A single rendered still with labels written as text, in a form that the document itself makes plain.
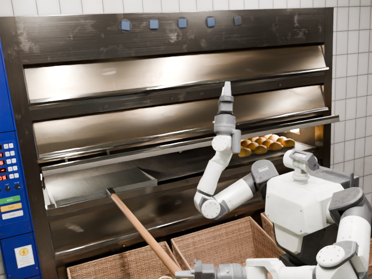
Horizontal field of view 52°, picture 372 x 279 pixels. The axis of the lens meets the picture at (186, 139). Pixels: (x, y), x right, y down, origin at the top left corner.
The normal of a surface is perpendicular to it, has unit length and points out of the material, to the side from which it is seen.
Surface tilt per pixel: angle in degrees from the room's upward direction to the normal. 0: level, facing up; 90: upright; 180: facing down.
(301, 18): 90
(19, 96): 90
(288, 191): 45
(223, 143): 67
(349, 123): 90
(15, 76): 90
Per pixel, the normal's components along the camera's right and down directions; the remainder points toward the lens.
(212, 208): 0.22, 0.08
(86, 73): 0.37, -0.15
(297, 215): -0.85, 0.18
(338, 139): 0.42, 0.18
